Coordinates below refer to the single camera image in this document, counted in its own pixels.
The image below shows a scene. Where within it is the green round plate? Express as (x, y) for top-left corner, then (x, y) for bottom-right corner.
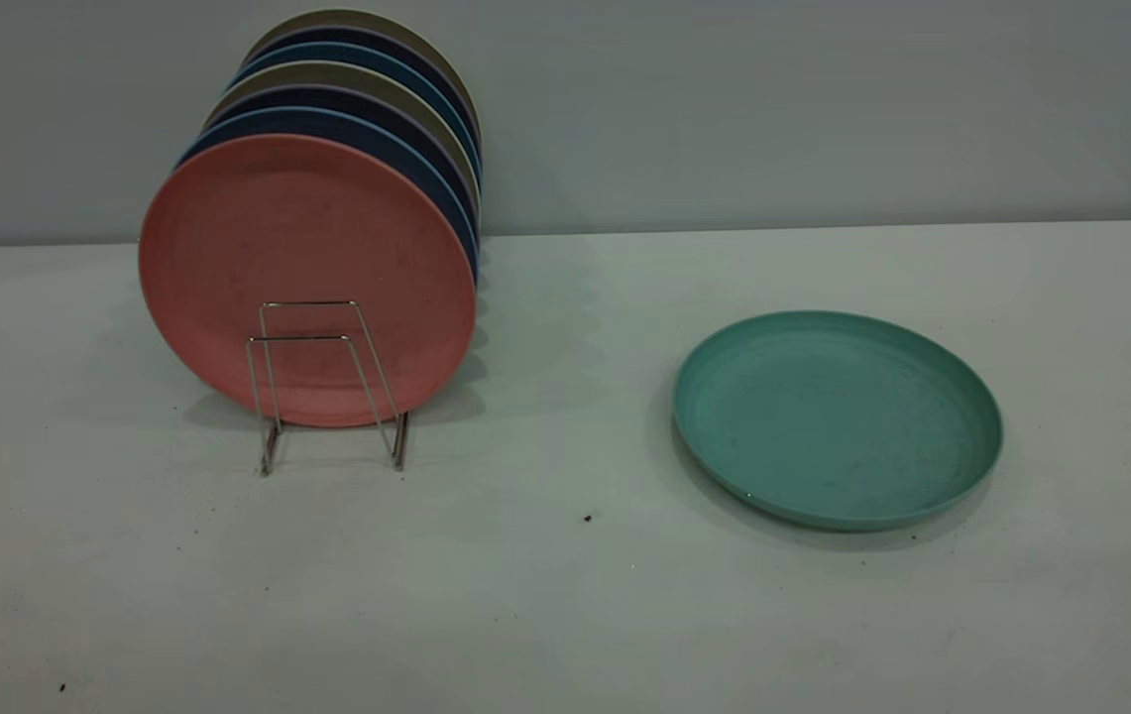
(673, 310), (1004, 532)

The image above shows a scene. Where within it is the blue round plate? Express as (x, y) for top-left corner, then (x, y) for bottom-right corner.
(228, 42), (482, 155)
(178, 107), (480, 289)

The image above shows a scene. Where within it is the dark purple round plate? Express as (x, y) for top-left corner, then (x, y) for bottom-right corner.
(246, 26), (481, 135)
(213, 84), (480, 217)

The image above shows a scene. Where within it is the pink round plate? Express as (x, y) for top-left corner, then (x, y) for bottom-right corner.
(138, 134), (478, 428)

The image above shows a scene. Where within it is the beige round plate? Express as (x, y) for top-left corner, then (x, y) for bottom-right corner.
(240, 9), (482, 140)
(203, 60), (482, 199)

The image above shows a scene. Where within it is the metal wire plate rack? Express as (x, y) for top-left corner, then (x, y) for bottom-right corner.
(246, 300), (410, 477)

